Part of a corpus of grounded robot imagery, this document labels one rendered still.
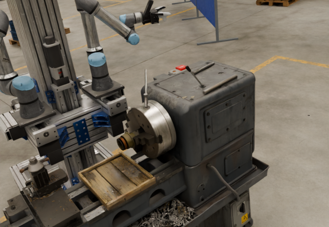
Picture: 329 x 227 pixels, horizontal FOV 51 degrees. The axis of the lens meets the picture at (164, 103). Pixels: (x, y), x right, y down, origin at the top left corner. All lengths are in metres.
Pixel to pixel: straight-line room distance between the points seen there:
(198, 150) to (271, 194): 1.30
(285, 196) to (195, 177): 1.22
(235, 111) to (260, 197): 1.18
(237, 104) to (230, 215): 0.79
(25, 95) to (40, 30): 0.43
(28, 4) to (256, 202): 2.26
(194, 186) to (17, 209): 0.98
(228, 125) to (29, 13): 1.38
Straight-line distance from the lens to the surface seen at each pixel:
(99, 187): 1.98
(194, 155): 1.99
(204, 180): 2.18
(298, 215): 3.01
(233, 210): 2.46
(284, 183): 3.28
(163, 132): 1.87
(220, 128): 2.08
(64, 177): 1.90
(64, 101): 2.47
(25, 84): 2.21
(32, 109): 2.25
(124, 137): 1.91
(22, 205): 2.02
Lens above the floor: 2.11
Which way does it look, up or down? 27 degrees down
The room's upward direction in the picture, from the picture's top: 7 degrees counter-clockwise
